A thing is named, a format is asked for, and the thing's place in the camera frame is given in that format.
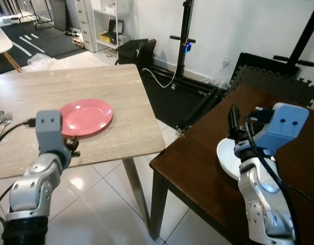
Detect white plate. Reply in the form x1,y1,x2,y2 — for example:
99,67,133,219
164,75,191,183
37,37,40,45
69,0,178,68
216,137,276,180

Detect pink plate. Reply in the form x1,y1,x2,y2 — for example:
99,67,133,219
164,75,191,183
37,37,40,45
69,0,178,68
60,99,114,137

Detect black foam puzzle mat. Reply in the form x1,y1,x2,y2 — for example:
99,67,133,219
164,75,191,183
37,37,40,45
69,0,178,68
226,53,314,111

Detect dark brown wooden table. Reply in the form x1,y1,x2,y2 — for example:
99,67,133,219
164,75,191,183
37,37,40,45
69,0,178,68
149,83,314,245

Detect light wooden table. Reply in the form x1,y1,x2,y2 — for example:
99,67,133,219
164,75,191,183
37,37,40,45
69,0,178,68
0,64,166,226

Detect silver fork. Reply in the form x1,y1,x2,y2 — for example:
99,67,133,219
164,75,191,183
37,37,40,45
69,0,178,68
0,113,13,147

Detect clear plastic bag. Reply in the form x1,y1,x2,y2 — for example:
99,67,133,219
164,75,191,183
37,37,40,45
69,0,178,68
27,53,56,70

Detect black rug with white stripes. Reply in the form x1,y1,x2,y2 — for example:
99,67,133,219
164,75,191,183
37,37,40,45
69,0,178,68
0,21,87,75

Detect black bag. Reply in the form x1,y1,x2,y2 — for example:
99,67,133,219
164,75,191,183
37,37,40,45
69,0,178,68
116,39,157,70

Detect yellow box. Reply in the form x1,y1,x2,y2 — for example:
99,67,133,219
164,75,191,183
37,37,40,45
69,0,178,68
99,32,114,44

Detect white shelf unit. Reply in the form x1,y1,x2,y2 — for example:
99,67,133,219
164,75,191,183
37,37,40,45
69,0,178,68
75,0,132,54

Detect white chair with wooden legs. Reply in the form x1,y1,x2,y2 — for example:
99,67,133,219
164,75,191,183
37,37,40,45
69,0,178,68
0,22,22,72

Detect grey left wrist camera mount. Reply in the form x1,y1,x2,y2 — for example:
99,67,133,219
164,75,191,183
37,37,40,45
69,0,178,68
35,110,72,155

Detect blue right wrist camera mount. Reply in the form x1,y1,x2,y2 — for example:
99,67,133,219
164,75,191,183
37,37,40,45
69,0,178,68
234,102,309,160

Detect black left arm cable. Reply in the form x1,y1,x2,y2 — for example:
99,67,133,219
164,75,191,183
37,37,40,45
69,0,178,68
0,118,38,154

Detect white cable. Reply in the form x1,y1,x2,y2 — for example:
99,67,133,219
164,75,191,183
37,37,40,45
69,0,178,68
141,50,185,90

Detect black metal gantry frame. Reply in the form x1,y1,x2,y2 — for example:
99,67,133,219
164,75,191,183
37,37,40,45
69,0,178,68
140,0,314,131

